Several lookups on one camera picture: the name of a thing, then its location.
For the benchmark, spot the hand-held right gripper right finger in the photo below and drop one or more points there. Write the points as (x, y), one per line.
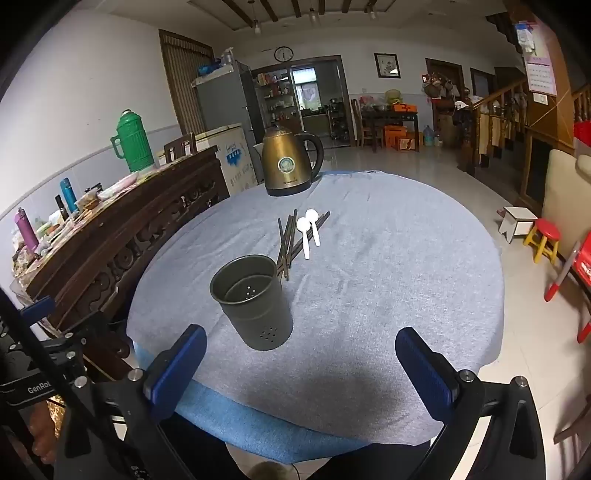
(422, 374)

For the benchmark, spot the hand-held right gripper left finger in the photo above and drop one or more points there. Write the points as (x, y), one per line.
(178, 364)

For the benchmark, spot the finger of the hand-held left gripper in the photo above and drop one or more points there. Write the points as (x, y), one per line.
(37, 308)

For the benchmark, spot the grey metal utensil holder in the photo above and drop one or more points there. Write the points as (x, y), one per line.
(258, 318)

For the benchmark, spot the pile of metal chopsticks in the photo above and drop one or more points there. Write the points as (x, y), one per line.
(287, 244)

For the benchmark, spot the white plastic spoon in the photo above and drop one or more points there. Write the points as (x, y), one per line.
(312, 214)
(303, 225)

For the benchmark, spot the person's left hand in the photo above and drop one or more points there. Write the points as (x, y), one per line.
(42, 434)

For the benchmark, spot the purple bottle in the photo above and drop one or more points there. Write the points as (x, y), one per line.
(27, 230)

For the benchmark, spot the black bottle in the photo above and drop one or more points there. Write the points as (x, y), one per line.
(61, 207)

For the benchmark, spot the blue-grey tablecloth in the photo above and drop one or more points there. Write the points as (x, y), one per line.
(369, 277)

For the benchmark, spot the teal bottle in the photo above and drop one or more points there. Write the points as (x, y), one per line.
(68, 196)

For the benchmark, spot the carved dark wooden sideboard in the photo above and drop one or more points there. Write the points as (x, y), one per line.
(138, 217)

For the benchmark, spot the pink plate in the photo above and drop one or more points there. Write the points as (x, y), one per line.
(119, 185)

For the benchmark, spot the small white stool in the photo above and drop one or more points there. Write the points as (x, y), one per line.
(519, 219)

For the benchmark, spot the red and yellow stool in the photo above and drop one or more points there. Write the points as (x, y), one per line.
(547, 228)

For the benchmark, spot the green thermos jug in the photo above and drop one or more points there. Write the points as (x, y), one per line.
(134, 143)

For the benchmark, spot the red plastic chair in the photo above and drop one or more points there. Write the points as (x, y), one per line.
(582, 263)

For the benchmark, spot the white chest freezer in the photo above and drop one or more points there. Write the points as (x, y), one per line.
(235, 161)

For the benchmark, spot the dark wooden chair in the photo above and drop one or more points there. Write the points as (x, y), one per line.
(180, 145)

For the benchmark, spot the golden electric kettle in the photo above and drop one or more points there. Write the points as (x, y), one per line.
(286, 166)

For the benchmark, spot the beige sofa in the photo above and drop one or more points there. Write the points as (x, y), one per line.
(563, 194)

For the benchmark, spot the orange crates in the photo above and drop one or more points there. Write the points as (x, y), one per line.
(398, 137)

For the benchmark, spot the blue water jug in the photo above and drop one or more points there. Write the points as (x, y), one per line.
(429, 136)

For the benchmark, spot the wooden dining chair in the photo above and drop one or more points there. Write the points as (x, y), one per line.
(362, 124)

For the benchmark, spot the dark wooden dining table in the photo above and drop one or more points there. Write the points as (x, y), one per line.
(390, 116)

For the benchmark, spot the orange box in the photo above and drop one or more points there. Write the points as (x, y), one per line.
(405, 108)

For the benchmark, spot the grey refrigerator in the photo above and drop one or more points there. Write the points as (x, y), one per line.
(221, 101)

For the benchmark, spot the brown door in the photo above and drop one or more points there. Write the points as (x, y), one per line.
(184, 78)

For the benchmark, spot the straw hat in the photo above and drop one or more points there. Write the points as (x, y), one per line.
(393, 96)

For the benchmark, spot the wooden stair railing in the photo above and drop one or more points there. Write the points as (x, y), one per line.
(503, 97)

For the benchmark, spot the framed wall picture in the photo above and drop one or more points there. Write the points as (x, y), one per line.
(387, 65)

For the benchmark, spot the pink wall calendar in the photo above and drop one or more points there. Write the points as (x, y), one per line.
(540, 69)

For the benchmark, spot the round wall clock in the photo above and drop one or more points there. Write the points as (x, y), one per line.
(284, 54)

